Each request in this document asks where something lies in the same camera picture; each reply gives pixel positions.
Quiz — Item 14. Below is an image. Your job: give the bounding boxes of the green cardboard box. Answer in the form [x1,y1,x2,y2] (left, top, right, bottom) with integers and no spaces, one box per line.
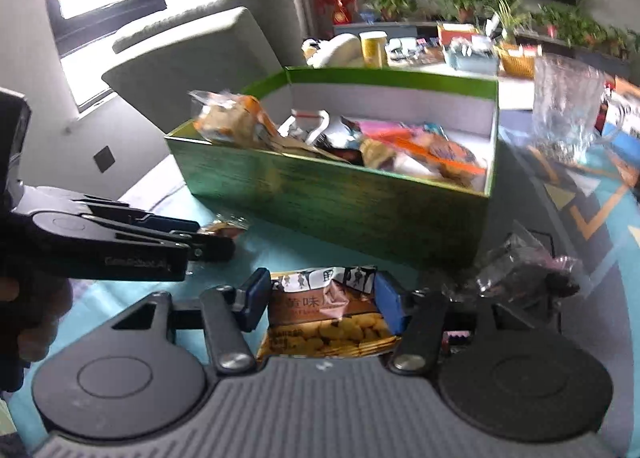
[164,66,501,269]

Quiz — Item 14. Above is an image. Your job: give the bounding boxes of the blue pink snack packet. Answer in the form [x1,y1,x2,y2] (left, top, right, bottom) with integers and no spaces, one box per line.
[350,119,446,149]

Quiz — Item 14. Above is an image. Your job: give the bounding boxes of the person's left hand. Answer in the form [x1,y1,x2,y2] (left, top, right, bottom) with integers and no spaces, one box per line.
[0,278,75,379]

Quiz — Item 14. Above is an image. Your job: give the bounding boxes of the blue white carton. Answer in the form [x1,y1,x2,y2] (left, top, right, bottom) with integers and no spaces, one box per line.
[602,88,640,159]

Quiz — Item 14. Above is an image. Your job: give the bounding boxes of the small orange snack packet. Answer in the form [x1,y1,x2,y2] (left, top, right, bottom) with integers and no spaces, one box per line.
[200,219,249,241]

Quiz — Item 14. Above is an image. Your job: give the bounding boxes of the clear packet orange peanuts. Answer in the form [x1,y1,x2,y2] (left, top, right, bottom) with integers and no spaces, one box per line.
[362,130,488,183]

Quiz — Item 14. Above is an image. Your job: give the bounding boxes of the brown snack packet yellow nuggets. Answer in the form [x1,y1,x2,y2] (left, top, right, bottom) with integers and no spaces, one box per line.
[256,265,403,361]

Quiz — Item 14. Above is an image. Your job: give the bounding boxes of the dark red snack packet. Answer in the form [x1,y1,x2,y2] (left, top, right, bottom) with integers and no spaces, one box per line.
[440,328,473,356]

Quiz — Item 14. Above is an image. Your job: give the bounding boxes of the blue tissue box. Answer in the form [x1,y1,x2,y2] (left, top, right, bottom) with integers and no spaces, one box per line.
[445,45,501,76]

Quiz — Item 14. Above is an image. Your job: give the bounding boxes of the wicker basket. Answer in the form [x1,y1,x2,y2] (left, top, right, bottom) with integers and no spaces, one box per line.
[497,44,541,78]

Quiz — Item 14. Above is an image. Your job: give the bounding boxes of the row of potted plants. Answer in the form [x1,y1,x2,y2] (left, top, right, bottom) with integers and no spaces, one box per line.
[360,0,640,58]

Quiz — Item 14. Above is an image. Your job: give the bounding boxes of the long beige snack packet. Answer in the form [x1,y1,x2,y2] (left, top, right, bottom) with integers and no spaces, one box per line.
[270,138,363,165]

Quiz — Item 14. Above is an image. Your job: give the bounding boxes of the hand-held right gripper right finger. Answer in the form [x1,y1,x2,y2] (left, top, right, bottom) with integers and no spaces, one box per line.
[374,272,551,375]

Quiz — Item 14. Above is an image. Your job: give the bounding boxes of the teal patterned tablecloth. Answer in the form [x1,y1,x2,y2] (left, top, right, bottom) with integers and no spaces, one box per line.
[10,138,640,458]

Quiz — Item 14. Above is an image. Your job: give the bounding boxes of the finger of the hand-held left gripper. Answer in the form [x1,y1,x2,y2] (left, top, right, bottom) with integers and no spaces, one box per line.
[85,215,236,263]
[30,188,201,236]

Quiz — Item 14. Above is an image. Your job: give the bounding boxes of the spider plant in pot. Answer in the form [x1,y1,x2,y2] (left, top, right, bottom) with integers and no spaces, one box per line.
[487,0,531,46]

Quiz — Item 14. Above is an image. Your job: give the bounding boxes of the yellow canister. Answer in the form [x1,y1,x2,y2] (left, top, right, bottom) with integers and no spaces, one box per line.
[360,31,389,69]

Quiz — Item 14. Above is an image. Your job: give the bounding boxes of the glass mug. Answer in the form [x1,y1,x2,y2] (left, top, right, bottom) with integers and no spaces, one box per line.
[530,54,636,166]

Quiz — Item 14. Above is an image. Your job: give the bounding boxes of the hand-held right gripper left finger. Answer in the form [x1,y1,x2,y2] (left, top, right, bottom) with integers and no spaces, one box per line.
[111,268,272,375]

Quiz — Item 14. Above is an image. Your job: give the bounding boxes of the clear packet dark snack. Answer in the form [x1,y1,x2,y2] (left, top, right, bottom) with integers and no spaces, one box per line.
[442,232,583,303]

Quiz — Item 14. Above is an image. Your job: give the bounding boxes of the grey armchair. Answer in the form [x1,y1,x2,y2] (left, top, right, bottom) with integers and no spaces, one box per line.
[101,0,307,179]

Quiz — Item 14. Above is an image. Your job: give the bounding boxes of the white snack packet red label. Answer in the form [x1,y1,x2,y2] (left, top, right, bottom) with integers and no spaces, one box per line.
[277,108,331,146]

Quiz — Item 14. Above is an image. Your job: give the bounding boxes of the red box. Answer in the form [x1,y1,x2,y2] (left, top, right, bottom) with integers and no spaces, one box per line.
[437,22,483,46]

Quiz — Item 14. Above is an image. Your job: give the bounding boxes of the black wall socket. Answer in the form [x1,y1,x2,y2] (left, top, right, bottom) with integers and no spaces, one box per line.
[93,145,117,173]

